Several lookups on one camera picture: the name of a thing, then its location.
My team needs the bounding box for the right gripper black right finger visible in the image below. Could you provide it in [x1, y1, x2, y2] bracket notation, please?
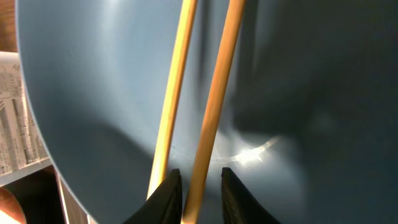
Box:
[221, 167, 280, 224]

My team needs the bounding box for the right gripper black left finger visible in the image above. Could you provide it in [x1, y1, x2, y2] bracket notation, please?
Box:
[123, 169, 182, 224]

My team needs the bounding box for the wooden chopstick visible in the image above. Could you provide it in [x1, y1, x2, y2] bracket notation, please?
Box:
[147, 0, 197, 198]
[181, 0, 246, 224]

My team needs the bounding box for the grey plastic dishwasher rack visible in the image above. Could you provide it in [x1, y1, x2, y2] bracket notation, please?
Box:
[1, 52, 51, 187]

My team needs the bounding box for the dark blue plate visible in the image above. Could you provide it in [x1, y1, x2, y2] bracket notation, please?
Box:
[17, 0, 397, 223]

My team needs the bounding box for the dark brown serving tray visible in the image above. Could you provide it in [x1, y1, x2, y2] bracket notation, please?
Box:
[1, 166, 94, 224]

